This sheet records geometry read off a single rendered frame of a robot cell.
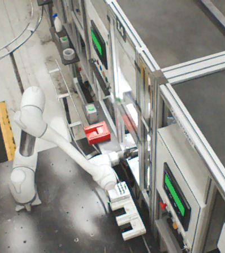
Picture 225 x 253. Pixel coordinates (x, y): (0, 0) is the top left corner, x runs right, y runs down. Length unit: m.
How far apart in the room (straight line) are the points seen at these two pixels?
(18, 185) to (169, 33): 1.44
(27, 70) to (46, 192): 2.26
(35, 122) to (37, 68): 2.64
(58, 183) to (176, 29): 1.53
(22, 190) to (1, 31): 3.23
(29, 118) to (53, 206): 0.81
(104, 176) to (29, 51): 3.01
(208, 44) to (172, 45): 0.16
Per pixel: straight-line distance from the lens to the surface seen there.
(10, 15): 6.00
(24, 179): 2.84
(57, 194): 3.04
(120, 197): 2.69
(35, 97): 2.51
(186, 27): 2.05
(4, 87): 4.90
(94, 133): 3.01
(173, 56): 1.88
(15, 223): 2.99
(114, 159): 2.69
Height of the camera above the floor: 3.22
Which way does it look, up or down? 49 degrees down
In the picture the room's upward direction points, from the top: 5 degrees counter-clockwise
